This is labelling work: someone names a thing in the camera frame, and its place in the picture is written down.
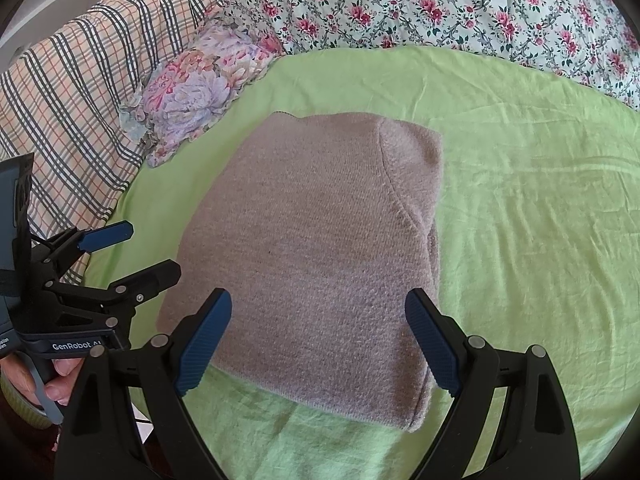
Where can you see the beige knit sweater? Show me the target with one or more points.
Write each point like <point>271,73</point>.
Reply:
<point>318,227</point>

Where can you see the purple pink floral pillow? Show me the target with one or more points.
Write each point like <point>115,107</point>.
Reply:
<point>186,95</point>

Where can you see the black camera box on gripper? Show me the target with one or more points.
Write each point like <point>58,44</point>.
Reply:
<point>16,247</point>

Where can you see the dark red sleeve green cuff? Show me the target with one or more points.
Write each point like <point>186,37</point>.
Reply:
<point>30,439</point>

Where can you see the white pink floral quilt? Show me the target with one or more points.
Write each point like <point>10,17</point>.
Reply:
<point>588,41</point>

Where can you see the light green bed sheet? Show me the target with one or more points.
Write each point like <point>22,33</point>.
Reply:
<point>538,220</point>

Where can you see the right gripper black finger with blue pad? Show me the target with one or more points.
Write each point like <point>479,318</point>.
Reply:
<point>535,438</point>
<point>100,437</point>
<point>95,239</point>

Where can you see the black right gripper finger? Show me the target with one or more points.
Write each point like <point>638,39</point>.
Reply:
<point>140,282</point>

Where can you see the plaid checked blanket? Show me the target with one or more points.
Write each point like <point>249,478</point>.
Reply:
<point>60,102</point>

